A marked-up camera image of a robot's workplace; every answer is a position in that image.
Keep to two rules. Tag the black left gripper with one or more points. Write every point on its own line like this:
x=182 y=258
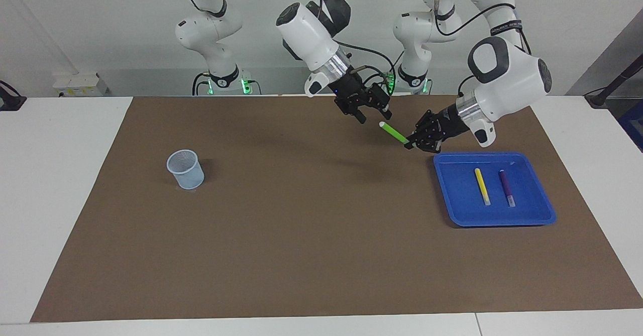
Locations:
x=447 y=127

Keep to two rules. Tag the yellow pen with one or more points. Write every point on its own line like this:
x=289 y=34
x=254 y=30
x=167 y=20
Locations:
x=483 y=186

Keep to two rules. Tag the pale blue mesh cup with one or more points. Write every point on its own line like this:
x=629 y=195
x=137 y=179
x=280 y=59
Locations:
x=187 y=173

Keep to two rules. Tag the green pen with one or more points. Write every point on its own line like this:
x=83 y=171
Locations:
x=394 y=132

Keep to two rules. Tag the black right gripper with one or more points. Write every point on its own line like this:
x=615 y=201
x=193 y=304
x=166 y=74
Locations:
x=354 y=95

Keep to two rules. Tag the white power strip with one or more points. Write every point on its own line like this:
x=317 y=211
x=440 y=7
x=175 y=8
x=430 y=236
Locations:
x=80 y=85

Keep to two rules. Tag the blue crate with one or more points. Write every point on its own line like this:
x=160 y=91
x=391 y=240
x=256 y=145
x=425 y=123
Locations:
x=634 y=125

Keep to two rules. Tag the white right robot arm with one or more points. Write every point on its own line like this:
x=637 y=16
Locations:
x=306 y=34

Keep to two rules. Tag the blue plastic tray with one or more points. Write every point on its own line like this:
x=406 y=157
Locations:
x=462 y=205

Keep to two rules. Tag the black stand pole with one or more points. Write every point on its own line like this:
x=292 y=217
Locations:
x=615 y=82

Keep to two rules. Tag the brown table mat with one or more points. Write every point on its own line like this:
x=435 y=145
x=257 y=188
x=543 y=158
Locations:
x=321 y=250

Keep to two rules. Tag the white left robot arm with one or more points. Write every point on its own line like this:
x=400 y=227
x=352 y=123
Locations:
x=507 y=80

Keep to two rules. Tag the black table clamp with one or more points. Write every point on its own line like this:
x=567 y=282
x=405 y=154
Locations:
x=10 y=102

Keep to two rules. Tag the purple pen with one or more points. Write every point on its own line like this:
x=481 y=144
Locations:
x=506 y=186

